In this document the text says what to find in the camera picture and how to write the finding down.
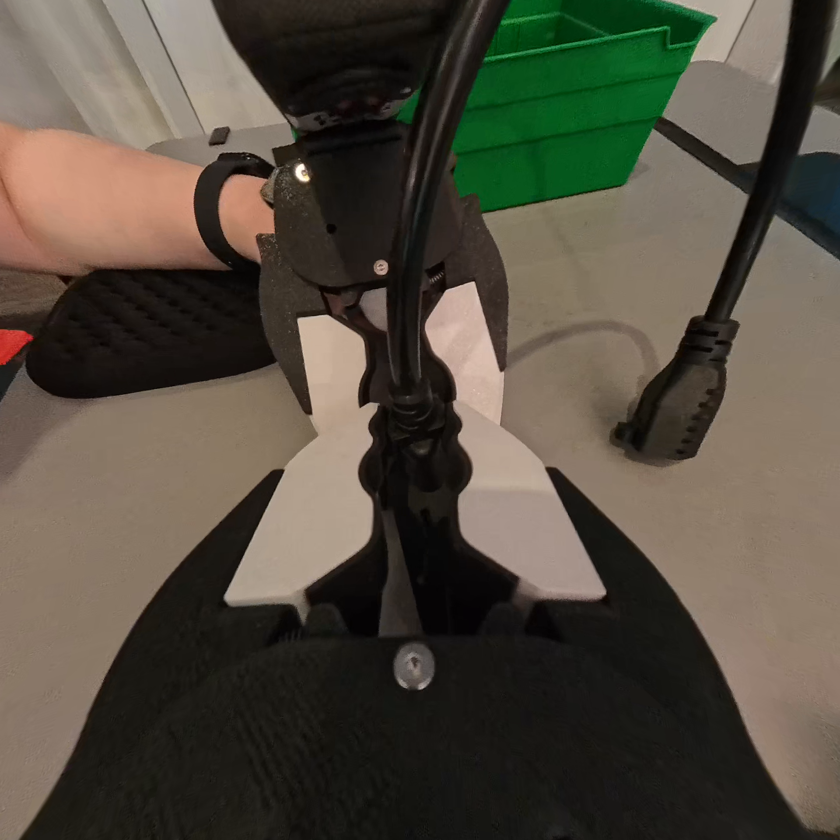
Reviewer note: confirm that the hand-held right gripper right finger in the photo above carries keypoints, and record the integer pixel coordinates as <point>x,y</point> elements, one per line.
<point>525,531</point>

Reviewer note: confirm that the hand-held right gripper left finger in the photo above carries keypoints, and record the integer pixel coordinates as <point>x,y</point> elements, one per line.
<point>308,525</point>

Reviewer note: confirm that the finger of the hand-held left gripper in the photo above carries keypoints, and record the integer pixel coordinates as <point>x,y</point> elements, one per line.
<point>331,374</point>
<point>469,354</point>

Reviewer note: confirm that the black power strip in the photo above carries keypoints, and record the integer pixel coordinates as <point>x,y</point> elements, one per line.
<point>433,571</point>

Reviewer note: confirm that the green plastic bin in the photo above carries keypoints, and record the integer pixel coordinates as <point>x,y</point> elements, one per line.
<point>558,131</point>

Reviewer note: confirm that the person's left forearm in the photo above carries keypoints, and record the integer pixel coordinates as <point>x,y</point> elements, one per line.
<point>98,197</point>

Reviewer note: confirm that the person's left hand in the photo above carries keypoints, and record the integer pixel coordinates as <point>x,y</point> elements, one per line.
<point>239,216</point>

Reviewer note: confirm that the small black block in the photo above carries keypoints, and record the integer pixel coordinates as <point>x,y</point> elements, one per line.
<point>220,136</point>

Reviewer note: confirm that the red fabric item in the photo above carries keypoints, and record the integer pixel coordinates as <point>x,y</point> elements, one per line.
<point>13,344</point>

